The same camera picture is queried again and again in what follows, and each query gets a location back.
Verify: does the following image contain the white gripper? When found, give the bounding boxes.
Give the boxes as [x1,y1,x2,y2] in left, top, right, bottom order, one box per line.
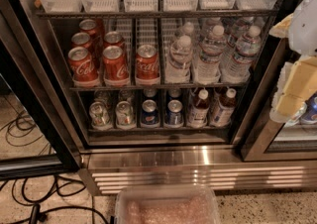
[268,0,317,123]

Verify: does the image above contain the red coke can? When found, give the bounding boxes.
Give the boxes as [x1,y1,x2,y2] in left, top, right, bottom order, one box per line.
[102,46,129,86]
[67,47,100,87]
[103,31,125,50]
[71,32,100,68]
[79,19,102,57]
[135,45,160,85]

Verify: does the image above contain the blue can behind right door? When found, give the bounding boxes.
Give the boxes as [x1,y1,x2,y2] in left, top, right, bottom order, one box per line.
[300,94,317,125]

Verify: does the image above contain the front right blue pepsi can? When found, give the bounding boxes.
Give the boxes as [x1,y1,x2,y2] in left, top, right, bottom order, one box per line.
[164,100,183,128]

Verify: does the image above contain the blue pepsi can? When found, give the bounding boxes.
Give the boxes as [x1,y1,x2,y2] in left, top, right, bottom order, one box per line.
[164,100,183,128]
[141,99,159,128]

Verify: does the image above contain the front left blue pepsi can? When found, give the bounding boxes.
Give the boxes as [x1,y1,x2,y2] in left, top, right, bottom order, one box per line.
[141,99,159,128]

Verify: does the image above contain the silver soda can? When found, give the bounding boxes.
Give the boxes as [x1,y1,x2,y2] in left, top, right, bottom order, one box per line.
[89,101,112,131]
[115,101,136,130]

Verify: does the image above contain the front left silver soda can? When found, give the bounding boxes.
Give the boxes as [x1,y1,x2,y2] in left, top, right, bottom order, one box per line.
[89,101,112,131]

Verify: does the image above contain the steel fridge bottom grille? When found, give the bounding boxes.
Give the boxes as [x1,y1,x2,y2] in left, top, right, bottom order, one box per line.
[78,148,317,195]

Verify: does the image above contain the open glass fridge door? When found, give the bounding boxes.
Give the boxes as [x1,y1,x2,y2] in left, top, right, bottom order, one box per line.
[0,0,81,180]

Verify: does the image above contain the front right water bottle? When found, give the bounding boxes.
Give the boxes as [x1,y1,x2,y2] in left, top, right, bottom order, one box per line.
[221,26,262,83]

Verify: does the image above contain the water bottle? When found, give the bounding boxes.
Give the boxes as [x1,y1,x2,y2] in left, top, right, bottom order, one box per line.
[221,26,262,83]
[194,25,226,84]
[174,22,195,40]
[165,36,193,83]

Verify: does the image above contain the front middle water bottle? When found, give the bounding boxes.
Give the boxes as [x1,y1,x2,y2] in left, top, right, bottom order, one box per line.
[194,25,226,84]

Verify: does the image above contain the right brown drink bottle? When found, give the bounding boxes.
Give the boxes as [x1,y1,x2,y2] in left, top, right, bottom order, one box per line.
[210,88,237,127]

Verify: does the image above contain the brown drink bottle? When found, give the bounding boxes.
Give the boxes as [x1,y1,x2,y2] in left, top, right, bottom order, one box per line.
[187,88,210,128]
[210,88,237,127]

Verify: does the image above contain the rear left water bottle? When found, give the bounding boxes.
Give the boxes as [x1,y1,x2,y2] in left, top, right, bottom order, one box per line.
[174,22,195,40]

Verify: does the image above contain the left brown drink bottle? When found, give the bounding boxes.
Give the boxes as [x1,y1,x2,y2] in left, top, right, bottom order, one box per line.
[187,88,210,128]

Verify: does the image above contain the front left water bottle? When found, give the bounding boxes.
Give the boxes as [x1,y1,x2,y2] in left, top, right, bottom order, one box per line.
[165,36,193,83]

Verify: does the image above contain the clear plastic bin foreground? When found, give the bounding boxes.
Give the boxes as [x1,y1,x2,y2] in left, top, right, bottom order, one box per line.
[115,184,221,224]

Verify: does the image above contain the black floor cables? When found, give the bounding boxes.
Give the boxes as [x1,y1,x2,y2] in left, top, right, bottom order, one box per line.
[0,109,110,224]

